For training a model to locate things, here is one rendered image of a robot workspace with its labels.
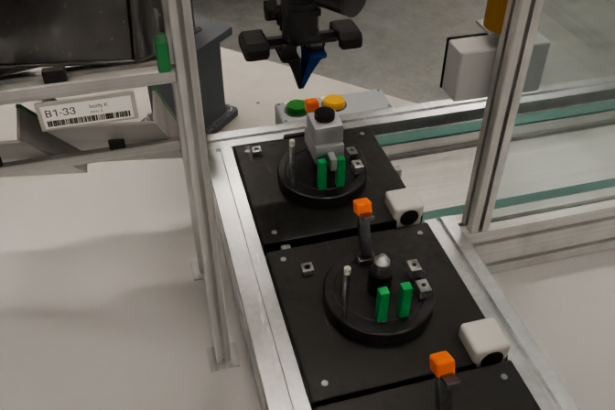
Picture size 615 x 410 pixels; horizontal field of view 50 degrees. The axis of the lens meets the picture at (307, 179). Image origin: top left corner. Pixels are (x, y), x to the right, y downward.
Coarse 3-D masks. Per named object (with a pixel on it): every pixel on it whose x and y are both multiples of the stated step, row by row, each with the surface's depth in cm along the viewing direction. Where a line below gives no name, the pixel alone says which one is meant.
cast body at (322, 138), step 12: (324, 108) 95; (312, 120) 95; (324, 120) 94; (336, 120) 95; (312, 132) 95; (324, 132) 94; (336, 132) 94; (312, 144) 96; (324, 144) 95; (336, 144) 95; (312, 156) 97; (324, 156) 96; (336, 168) 95
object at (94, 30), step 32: (0, 0) 60; (32, 0) 61; (64, 0) 61; (96, 0) 61; (128, 0) 61; (0, 32) 61; (32, 32) 61; (64, 32) 62; (96, 32) 62; (128, 32) 62; (160, 32) 89; (0, 64) 62; (32, 64) 62; (64, 64) 62; (96, 64) 63
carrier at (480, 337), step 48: (336, 240) 92; (384, 240) 92; (432, 240) 92; (288, 288) 85; (336, 288) 82; (384, 288) 76; (432, 288) 82; (336, 336) 79; (384, 336) 77; (432, 336) 79; (480, 336) 77; (336, 384) 74; (384, 384) 74
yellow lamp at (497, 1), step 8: (488, 0) 77; (496, 0) 76; (504, 0) 75; (488, 8) 78; (496, 8) 76; (504, 8) 76; (488, 16) 78; (496, 16) 77; (488, 24) 78; (496, 24) 77; (496, 32) 78
